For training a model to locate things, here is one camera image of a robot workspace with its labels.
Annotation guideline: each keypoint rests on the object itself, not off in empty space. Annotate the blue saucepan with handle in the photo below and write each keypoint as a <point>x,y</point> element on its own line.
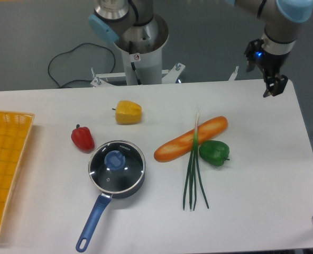
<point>100,205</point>

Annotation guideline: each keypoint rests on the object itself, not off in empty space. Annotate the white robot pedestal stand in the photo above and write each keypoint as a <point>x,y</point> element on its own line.
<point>146,61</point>

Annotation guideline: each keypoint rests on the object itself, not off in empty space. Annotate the orange baguette bread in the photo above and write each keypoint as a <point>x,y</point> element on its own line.
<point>181,145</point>

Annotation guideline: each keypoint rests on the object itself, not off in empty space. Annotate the yellow bell pepper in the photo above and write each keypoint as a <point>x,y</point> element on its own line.
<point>127,112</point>

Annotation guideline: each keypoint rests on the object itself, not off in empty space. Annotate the green bell pepper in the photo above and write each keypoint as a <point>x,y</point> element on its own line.
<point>214,152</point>

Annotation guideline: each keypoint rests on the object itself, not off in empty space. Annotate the green spring onion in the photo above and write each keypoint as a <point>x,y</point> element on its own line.
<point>193,173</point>

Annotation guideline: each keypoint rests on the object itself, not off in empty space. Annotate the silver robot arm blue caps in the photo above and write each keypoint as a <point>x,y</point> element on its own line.
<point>283,19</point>

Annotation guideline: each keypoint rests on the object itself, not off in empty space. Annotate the glass lid blue knob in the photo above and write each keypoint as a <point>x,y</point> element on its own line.
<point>118,168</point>

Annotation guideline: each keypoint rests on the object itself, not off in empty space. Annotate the red bell pepper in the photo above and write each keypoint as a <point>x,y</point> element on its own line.
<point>82,138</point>

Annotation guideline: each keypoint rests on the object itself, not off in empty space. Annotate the yellow woven basket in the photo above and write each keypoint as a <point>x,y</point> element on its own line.
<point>15,128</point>

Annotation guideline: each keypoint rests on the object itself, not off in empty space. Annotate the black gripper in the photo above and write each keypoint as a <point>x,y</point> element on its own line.
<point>268,56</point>

